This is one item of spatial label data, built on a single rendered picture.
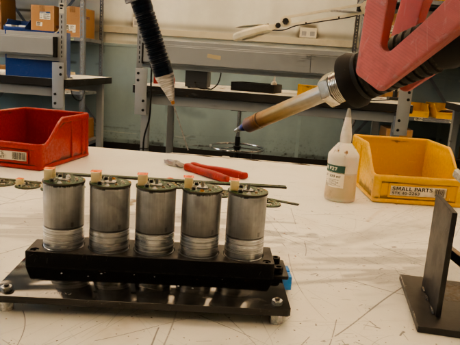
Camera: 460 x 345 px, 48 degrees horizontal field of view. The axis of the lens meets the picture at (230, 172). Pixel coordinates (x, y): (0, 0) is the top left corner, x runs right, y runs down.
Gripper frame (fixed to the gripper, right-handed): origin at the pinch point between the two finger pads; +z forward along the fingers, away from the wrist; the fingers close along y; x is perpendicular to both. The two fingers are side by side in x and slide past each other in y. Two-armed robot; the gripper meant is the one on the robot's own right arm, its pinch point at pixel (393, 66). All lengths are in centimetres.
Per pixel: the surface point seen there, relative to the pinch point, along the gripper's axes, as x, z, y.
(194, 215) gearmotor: -5.4, 13.6, 0.0
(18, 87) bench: -219, 144, -106
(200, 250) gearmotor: -4.0, 15.3, -0.3
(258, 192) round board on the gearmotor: -4.2, 11.3, -3.2
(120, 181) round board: -9.9, 14.5, 2.3
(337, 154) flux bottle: -11.5, 16.4, -26.8
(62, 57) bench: -208, 118, -119
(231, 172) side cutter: -21.4, 27.1, -25.6
